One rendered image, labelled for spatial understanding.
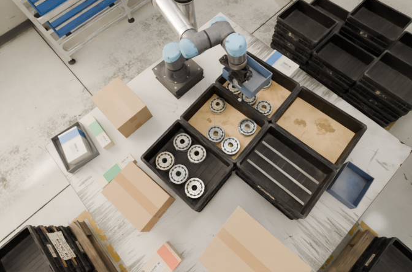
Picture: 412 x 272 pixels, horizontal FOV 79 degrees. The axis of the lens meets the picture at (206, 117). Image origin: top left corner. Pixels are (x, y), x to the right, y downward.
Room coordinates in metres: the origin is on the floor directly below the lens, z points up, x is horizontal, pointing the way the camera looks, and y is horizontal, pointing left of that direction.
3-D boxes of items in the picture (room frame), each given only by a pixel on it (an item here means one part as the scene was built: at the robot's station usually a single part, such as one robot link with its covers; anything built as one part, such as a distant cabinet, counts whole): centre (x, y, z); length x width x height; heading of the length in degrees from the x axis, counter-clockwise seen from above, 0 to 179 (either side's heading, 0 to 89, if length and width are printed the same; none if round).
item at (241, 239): (-0.16, -0.10, 0.80); 0.40 x 0.30 x 0.20; 40
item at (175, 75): (0.99, 0.14, 0.85); 0.15 x 0.15 x 0.10
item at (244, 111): (0.54, -0.09, 0.87); 0.40 x 0.30 x 0.11; 40
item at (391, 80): (0.78, -1.40, 0.37); 0.40 x 0.30 x 0.45; 34
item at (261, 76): (0.69, -0.24, 1.10); 0.20 x 0.15 x 0.07; 35
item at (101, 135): (0.68, 0.69, 0.73); 0.24 x 0.06 x 0.06; 32
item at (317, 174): (0.23, -0.35, 0.87); 0.40 x 0.30 x 0.11; 40
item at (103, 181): (0.41, 0.57, 0.73); 0.24 x 0.06 x 0.06; 125
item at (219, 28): (0.70, -0.11, 1.42); 0.11 x 0.11 x 0.08; 20
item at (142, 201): (0.24, 0.43, 0.78); 0.30 x 0.22 x 0.16; 42
